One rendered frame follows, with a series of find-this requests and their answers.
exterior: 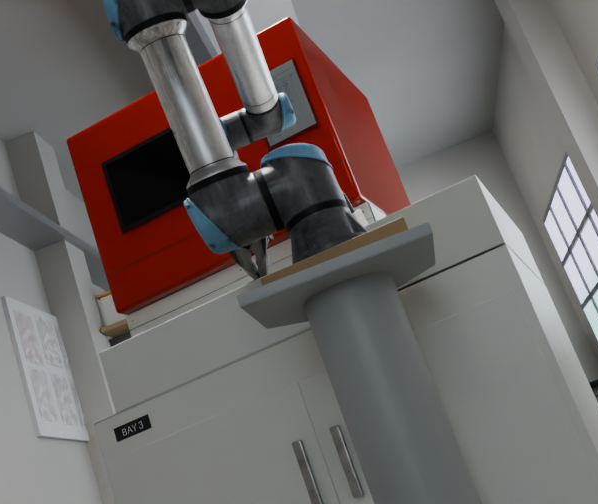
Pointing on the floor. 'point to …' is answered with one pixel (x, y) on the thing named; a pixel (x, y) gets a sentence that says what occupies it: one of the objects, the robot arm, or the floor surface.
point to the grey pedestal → (376, 366)
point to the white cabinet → (528, 283)
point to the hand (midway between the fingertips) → (259, 276)
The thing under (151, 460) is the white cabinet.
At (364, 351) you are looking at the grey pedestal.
